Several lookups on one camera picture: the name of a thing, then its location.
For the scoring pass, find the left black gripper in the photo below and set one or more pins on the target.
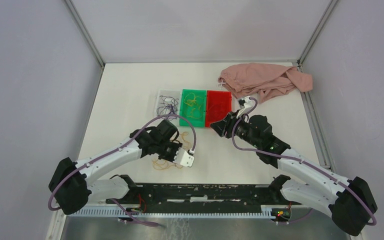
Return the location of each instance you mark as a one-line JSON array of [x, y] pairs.
[[176, 145]]

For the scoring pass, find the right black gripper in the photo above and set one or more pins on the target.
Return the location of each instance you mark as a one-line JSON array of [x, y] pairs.
[[219, 126]]

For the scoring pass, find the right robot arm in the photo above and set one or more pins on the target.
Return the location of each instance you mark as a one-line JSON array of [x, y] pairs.
[[348, 202]]

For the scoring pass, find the red plastic bin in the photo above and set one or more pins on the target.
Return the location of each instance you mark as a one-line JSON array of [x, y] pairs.
[[218, 105]]

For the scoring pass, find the green plastic bin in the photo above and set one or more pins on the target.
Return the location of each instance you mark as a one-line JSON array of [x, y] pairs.
[[193, 106]]

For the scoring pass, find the clear plastic bin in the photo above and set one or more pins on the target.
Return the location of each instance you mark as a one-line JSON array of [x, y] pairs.
[[167, 102]]

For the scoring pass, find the pink cloth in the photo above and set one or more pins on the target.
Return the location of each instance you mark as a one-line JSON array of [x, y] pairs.
[[264, 79]]

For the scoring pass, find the right controller board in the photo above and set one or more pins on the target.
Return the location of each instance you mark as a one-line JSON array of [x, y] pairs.
[[281, 214]]

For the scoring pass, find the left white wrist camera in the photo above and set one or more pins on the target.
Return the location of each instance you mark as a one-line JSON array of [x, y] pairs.
[[184, 157]]

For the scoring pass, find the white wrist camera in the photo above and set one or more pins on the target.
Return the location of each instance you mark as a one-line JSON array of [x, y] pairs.
[[246, 105], [184, 157]]

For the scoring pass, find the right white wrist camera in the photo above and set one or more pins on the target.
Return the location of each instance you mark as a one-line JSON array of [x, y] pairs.
[[246, 105]]

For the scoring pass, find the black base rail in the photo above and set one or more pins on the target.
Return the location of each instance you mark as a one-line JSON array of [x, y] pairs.
[[182, 198]]

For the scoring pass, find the aluminium frame rail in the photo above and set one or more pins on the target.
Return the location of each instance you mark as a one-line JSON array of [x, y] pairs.
[[73, 198]]

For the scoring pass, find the white slotted cable duct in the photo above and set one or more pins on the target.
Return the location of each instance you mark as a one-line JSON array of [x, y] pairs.
[[116, 212]]

